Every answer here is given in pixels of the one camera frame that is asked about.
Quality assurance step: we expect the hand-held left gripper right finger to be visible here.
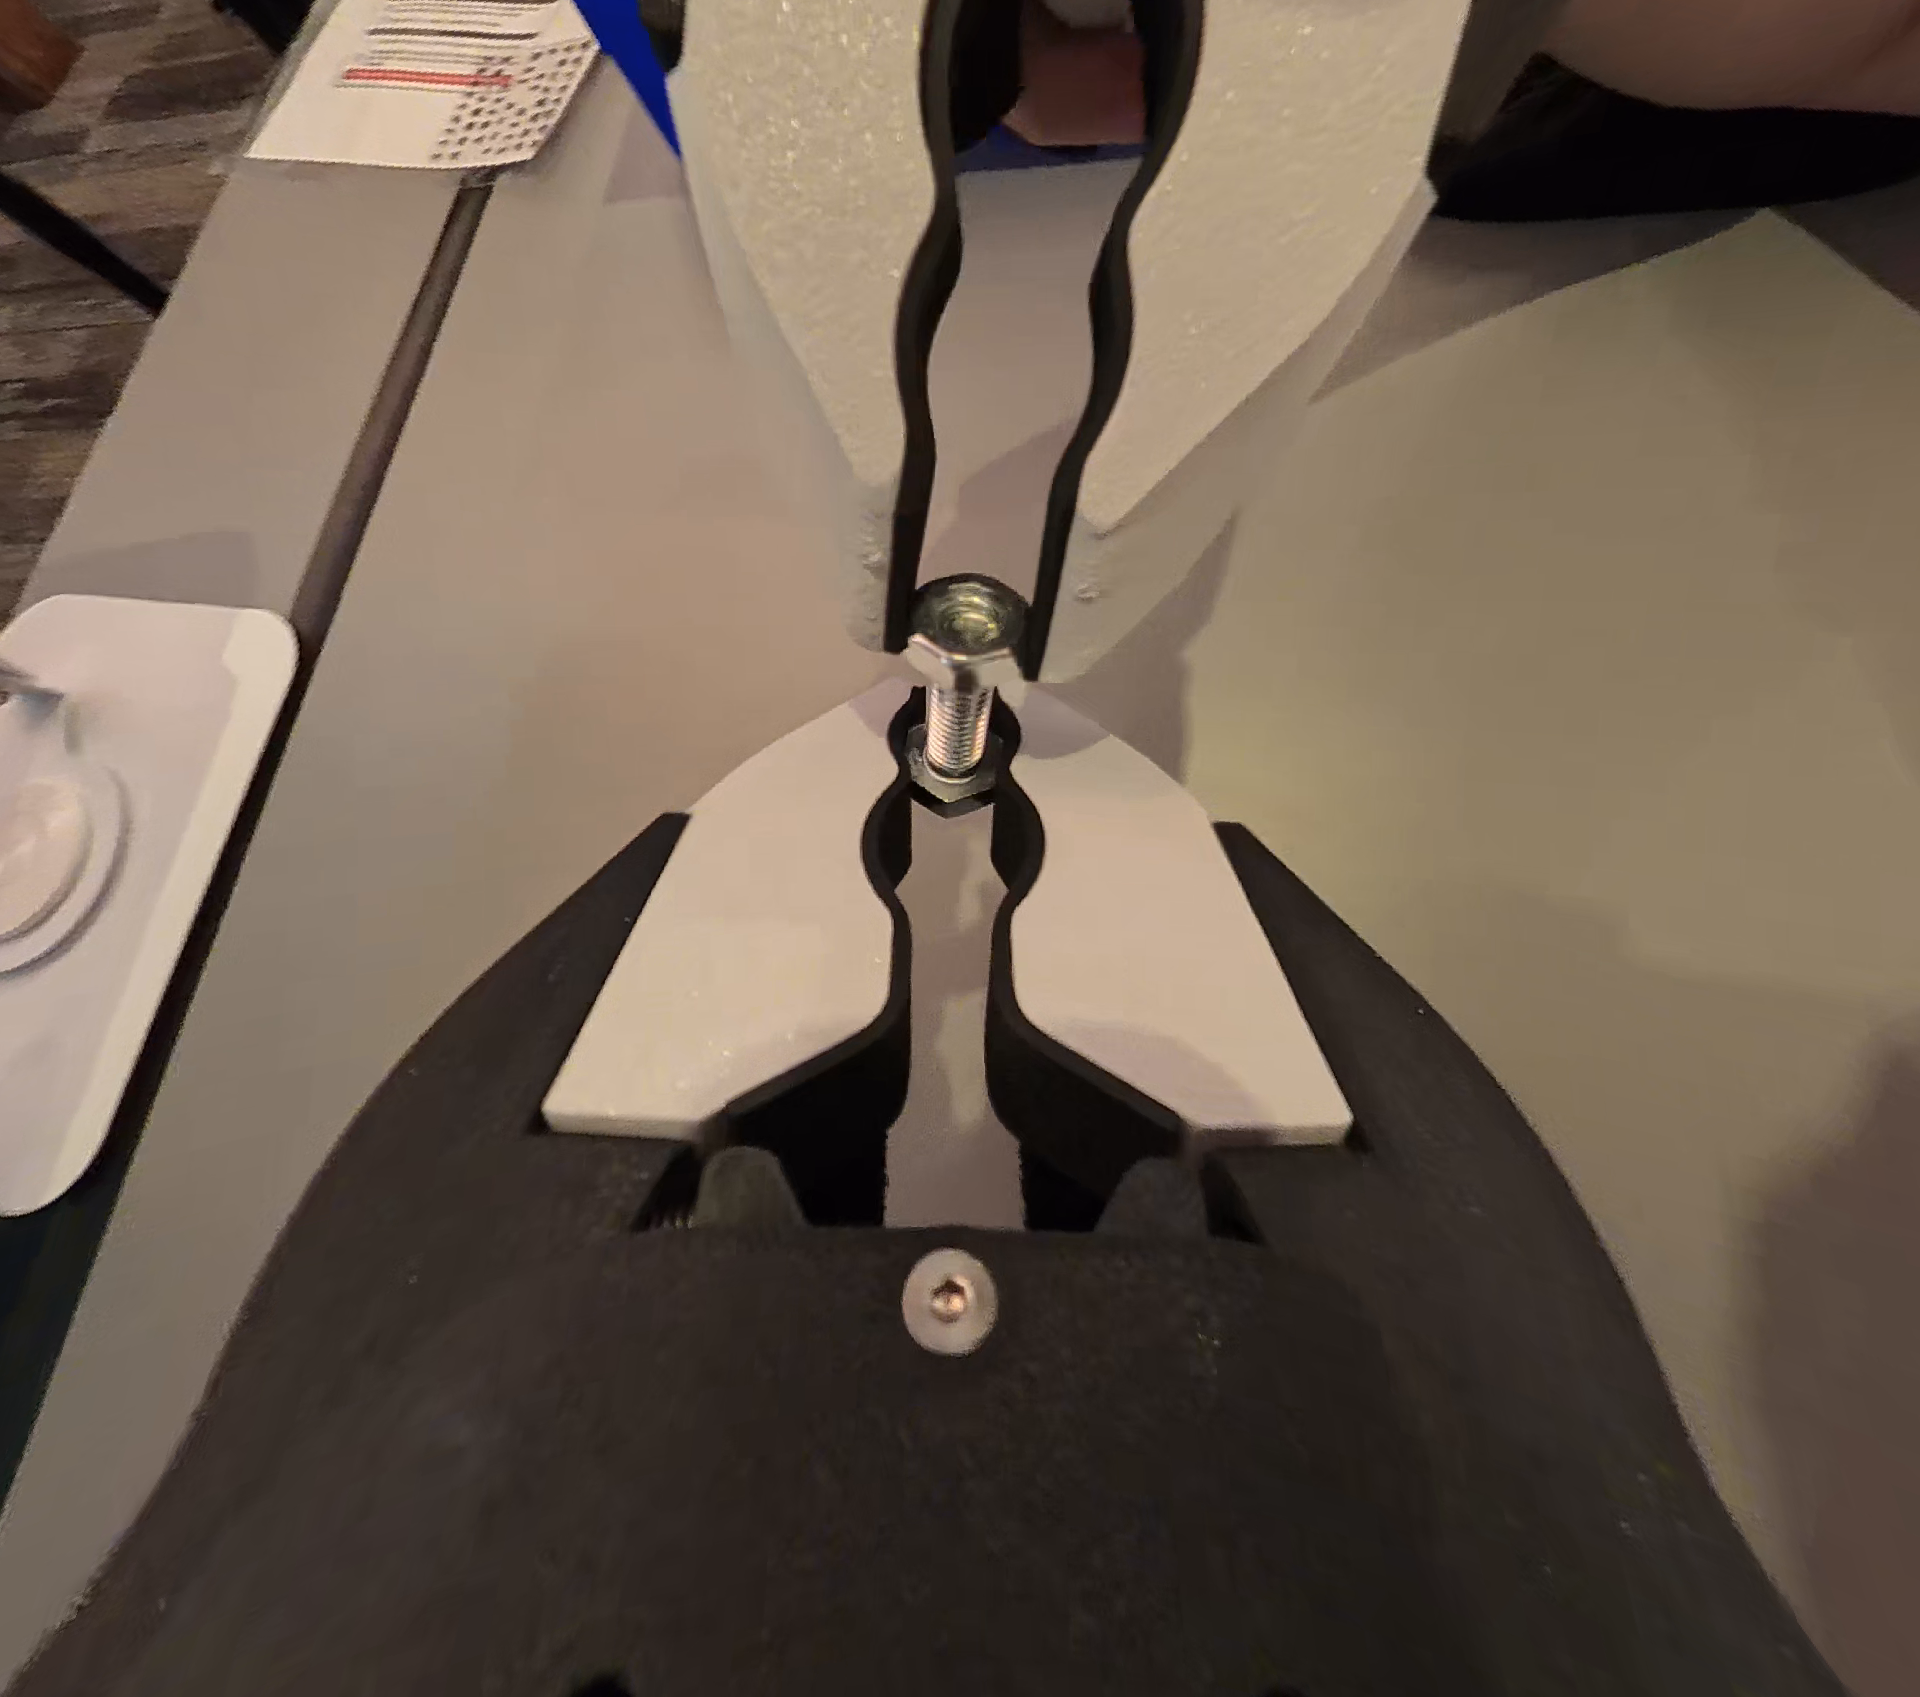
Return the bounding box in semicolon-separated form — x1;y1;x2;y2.
983;689;1356;1152

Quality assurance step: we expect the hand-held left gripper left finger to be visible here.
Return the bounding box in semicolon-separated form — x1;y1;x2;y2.
536;693;918;1147

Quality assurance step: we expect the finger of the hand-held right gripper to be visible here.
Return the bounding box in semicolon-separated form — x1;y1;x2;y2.
1033;0;1537;682
665;0;1027;656

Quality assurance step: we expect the silver hex bolt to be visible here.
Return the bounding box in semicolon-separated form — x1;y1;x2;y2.
905;577;1038;784

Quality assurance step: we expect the person's right hand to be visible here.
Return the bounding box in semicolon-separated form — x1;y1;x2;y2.
1002;16;1155;147

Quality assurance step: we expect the black wrist rest pad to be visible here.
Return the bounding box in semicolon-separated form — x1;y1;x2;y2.
1428;54;1920;224

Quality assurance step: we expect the white document stand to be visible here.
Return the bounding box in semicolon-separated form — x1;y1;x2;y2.
0;595;301;1218

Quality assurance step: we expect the brown wooden block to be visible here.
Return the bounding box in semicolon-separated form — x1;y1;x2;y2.
0;0;81;117

